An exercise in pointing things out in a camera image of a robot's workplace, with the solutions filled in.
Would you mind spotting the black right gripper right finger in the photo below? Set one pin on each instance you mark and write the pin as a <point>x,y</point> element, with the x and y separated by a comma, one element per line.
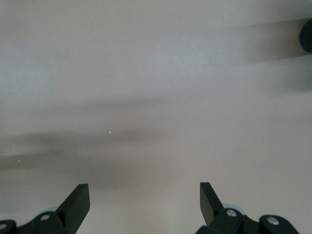
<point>209,204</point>

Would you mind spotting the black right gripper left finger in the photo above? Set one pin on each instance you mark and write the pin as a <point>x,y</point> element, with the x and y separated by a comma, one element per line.
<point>70,209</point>

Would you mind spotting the black round object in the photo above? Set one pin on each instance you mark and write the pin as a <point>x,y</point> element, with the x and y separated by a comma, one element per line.
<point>307,36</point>

